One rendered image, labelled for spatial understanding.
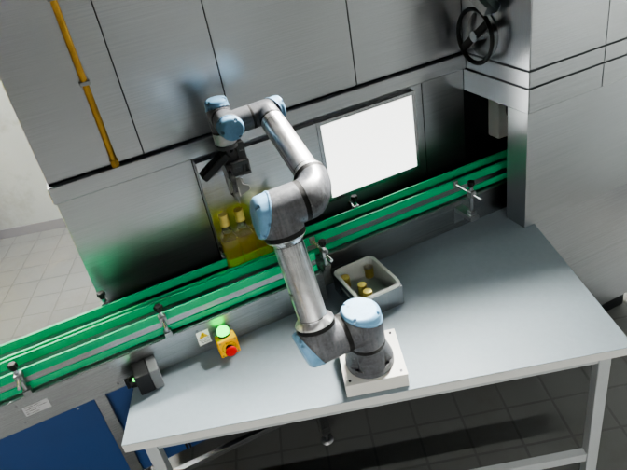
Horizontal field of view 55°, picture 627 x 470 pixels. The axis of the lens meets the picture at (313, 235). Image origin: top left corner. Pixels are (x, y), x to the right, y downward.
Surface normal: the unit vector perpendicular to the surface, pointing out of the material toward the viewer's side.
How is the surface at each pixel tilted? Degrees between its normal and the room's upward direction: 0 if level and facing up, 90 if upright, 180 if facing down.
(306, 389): 0
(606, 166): 90
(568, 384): 0
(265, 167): 90
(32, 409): 90
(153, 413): 0
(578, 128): 90
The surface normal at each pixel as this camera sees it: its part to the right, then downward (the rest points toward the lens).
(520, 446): -0.16, -0.83
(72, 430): 0.42, 0.43
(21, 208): 0.10, 0.52
